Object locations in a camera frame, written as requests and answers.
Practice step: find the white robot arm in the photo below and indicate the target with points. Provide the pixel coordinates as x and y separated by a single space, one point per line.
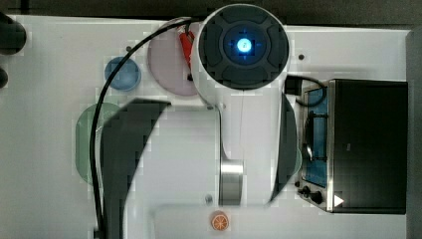
239 61

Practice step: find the purple round plate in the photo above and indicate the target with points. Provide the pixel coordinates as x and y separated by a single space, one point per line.
168 66

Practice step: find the red ketchup bottle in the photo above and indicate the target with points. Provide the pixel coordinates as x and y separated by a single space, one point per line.
186 40

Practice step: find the blue round bowl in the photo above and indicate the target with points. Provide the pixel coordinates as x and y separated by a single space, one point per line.
127 78

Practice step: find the green mug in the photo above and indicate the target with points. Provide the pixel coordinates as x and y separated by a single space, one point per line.
299 161

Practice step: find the orange slice toy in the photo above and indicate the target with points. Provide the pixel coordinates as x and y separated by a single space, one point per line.
219 221

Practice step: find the black toaster oven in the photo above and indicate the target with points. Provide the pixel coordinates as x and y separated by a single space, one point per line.
354 147

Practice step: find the black round container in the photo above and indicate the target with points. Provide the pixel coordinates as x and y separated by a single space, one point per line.
13 36

